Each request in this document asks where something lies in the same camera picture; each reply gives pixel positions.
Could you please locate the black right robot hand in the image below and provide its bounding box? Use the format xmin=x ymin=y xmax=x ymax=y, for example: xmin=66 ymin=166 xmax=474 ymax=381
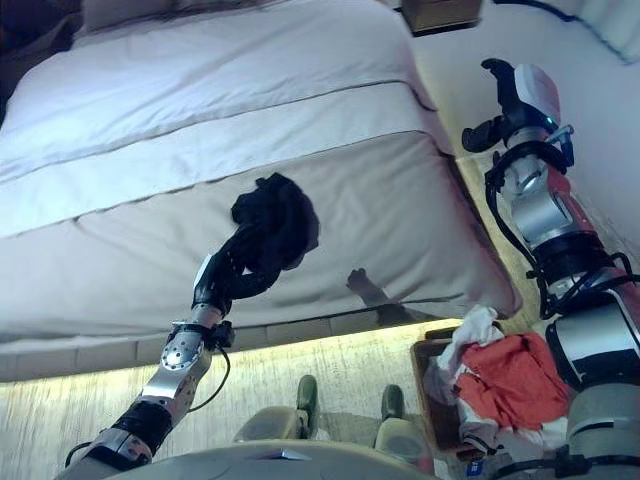
xmin=460 ymin=58 xmax=561 ymax=154

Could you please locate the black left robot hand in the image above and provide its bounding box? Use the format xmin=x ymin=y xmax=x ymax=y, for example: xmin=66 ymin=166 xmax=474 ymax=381
xmin=191 ymin=227 xmax=281 ymax=314

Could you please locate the black garment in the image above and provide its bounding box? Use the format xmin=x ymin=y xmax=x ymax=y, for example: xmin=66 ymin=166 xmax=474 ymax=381
xmin=229 ymin=172 xmax=322 ymax=275

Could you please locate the white garment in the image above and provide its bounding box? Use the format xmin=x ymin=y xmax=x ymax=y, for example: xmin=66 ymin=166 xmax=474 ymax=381
xmin=424 ymin=304 xmax=572 ymax=457

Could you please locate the orange red garment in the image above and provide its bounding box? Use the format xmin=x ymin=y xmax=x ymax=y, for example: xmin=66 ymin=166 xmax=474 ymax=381
xmin=456 ymin=331 xmax=572 ymax=432

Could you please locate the bed with white bedding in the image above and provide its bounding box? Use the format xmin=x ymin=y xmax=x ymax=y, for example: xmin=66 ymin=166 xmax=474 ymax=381
xmin=0 ymin=0 xmax=524 ymax=387

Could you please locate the brown wicker basket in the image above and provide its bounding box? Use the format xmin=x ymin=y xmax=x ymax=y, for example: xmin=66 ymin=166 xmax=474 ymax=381
xmin=409 ymin=327 xmax=506 ymax=452

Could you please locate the white curtain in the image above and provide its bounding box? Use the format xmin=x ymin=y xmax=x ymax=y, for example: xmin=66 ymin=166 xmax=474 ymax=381
xmin=529 ymin=0 xmax=640 ymax=64

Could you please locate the brown wooden nightstand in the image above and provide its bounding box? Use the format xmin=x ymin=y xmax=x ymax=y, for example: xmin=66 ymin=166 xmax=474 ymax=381
xmin=401 ymin=0 xmax=485 ymax=35

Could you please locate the grey left robot leg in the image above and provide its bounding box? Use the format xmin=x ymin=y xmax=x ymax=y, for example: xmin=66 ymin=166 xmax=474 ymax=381
xmin=232 ymin=374 xmax=322 ymax=446

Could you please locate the grey robot leg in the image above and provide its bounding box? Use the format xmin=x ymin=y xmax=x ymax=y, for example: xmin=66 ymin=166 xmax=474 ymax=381
xmin=374 ymin=383 xmax=434 ymax=459
xmin=232 ymin=374 xmax=322 ymax=446

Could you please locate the grey right robot leg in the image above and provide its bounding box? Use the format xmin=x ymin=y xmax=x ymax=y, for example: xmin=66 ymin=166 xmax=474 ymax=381
xmin=374 ymin=383 xmax=434 ymax=459

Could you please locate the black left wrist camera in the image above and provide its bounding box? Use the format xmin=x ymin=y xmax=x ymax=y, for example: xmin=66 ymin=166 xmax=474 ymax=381
xmin=209 ymin=321 xmax=236 ymax=352

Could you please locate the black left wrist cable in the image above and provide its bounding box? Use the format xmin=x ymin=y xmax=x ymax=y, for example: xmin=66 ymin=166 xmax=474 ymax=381
xmin=186 ymin=347 xmax=232 ymax=414

